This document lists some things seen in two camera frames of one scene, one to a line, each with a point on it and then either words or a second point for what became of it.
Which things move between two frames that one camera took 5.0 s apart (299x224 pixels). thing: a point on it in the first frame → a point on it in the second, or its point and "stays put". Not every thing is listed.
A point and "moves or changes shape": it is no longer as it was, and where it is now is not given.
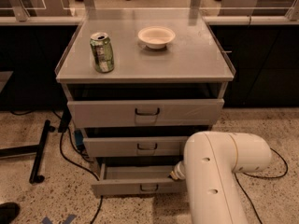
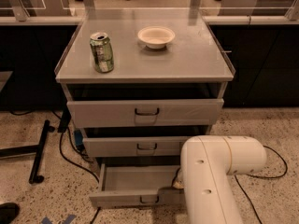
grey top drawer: (145, 113) stays put
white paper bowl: (156, 36) stays put
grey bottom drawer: (136, 179) moves or changes shape
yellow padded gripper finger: (172, 174) → (178, 185)
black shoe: (8, 211) stays put
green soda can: (102, 52) stays put
